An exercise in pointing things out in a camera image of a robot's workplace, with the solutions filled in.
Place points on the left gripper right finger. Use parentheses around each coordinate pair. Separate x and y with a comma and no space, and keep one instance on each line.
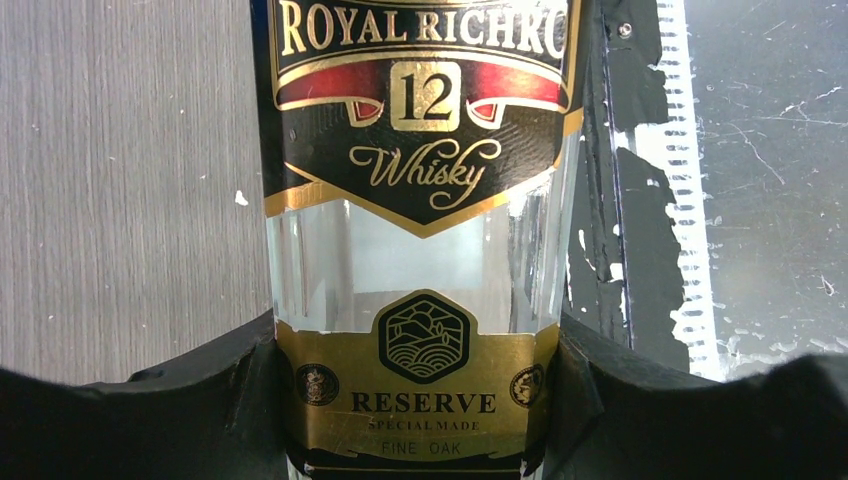
(619,415)

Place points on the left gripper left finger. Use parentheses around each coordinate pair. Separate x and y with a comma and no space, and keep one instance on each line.
(211,413)

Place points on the white slotted cable duct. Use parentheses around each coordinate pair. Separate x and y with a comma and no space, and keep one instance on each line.
(673,147)

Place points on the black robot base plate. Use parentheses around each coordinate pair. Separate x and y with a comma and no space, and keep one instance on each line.
(624,280)

